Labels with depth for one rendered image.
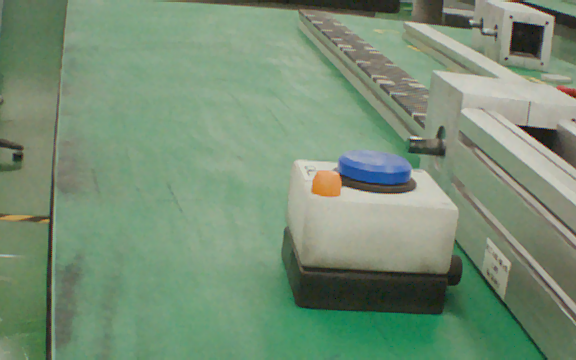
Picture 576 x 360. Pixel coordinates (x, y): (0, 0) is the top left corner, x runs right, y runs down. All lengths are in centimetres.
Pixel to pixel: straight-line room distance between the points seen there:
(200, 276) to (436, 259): 13
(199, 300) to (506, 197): 18
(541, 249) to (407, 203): 7
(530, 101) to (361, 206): 22
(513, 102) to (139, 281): 29
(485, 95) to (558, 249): 21
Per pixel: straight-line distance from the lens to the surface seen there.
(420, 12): 539
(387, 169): 55
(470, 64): 144
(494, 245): 61
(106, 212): 67
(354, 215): 53
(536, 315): 53
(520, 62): 170
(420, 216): 53
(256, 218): 68
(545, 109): 71
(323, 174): 52
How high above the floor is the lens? 98
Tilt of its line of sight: 15 degrees down
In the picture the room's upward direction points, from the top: 6 degrees clockwise
